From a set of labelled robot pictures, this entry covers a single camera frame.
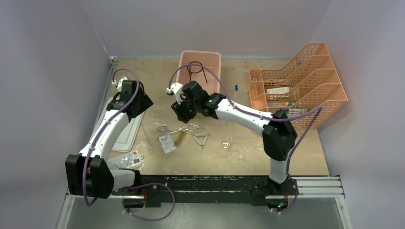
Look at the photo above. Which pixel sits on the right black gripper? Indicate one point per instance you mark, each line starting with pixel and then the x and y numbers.
pixel 183 115

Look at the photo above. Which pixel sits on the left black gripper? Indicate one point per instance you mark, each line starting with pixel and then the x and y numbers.
pixel 146 103

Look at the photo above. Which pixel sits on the metal crucible tongs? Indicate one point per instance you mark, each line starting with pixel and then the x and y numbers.
pixel 189 127

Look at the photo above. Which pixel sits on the black wire tripod stand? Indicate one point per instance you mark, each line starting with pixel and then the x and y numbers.
pixel 196 64

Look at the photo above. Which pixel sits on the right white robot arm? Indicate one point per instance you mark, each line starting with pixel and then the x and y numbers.
pixel 277 132

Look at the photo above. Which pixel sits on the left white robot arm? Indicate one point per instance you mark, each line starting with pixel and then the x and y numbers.
pixel 87 172

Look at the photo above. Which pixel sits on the brown test tube brush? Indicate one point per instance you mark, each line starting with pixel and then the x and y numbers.
pixel 180 138

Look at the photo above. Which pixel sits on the white clay triangle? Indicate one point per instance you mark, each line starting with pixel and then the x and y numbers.
pixel 201 139

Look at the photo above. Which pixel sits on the small white packet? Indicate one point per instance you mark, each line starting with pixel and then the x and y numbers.
pixel 167 143

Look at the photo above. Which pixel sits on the white plastic bin lid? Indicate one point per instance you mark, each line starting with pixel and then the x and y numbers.
pixel 126 139

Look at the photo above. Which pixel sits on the clear glass beaker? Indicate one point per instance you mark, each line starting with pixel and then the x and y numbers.
pixel 226 145

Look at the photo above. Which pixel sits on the clear test tube rack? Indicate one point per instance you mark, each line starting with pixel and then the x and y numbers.
pixel 241 96

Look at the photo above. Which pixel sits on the pink plastic bin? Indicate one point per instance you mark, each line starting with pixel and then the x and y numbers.
pixel 212 64

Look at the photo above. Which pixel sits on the blister pack with label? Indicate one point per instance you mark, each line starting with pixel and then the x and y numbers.
pixel 129 160

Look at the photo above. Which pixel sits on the white box in organizer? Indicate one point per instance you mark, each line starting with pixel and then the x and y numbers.
pixel 280 90

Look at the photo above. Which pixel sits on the coloured marker pack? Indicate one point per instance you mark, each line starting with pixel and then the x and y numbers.
pixel 294 112

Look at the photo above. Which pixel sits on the orange mesh file organizer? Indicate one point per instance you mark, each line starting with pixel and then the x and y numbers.
pixel 312 80

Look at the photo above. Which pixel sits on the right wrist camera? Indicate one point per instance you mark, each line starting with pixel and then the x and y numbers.
pixel 176 90

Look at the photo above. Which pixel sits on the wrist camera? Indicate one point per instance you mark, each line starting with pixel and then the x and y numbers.
pixel 118 84
pixel 176 90

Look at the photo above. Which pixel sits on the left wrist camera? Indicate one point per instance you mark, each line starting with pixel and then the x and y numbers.
pixel 118 84

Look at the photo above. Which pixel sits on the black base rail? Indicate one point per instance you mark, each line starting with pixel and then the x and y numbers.
pixel 256 190

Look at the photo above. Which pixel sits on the aluminium frame rail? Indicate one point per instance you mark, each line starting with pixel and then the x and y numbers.
pixel 308 187

